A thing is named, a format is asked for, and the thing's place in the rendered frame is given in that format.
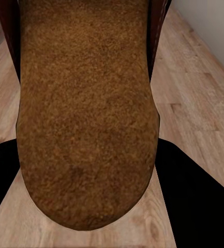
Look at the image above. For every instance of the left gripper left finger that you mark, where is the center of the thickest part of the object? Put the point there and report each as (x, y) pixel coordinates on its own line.
(9, 165)

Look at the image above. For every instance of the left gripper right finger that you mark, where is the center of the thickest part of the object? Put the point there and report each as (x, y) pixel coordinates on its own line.
(194, 199)

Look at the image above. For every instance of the sandal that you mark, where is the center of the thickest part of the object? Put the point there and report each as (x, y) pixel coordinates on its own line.
(88, 128)

